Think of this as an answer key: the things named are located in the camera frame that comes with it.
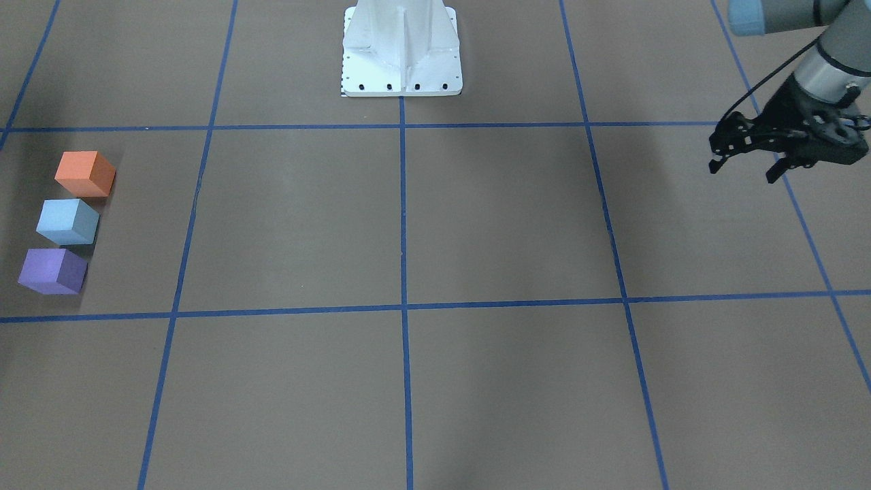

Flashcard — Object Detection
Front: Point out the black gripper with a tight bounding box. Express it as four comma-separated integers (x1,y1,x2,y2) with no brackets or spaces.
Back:
708,76,869,184

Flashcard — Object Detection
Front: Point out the light blue foam block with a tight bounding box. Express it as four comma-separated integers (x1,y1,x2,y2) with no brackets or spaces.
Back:
35,199,100,246

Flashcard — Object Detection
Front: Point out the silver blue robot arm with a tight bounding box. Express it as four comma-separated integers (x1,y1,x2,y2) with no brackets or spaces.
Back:
708,1,870,183

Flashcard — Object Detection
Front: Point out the orange foam block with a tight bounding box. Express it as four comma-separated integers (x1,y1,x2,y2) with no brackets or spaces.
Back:
54,151,117,198

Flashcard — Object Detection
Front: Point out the purple foam block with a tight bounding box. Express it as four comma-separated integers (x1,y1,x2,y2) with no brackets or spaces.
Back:
18,248,89,295

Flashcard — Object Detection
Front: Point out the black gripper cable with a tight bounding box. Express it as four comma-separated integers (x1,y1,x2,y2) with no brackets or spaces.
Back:
720,37,819,130

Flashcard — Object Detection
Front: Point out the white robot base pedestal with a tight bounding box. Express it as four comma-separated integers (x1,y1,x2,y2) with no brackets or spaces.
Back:
340,1,463,97

